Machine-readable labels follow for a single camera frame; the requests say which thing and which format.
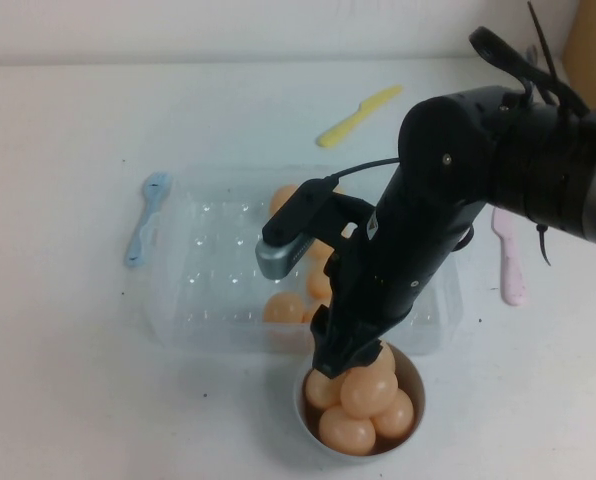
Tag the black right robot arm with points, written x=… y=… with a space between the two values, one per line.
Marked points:
x=528 y=165

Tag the clear plastic egg box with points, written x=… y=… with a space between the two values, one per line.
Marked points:
x=203 y=280

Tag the brown cardboard box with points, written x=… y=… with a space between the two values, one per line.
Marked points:
x=593 y=50

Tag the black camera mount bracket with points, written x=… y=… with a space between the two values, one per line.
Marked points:
x=303 y=210

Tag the yellow plastic knife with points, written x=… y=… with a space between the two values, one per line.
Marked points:
x=350 y=120

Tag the pink plastic knife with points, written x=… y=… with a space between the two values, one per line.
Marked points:
x=510 y=270

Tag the white round bowl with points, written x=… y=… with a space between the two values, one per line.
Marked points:
x=417 y=385

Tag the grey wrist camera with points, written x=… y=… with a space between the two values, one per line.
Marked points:
x=278 y=260

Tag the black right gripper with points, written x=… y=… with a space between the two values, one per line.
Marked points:
x=388 y=280

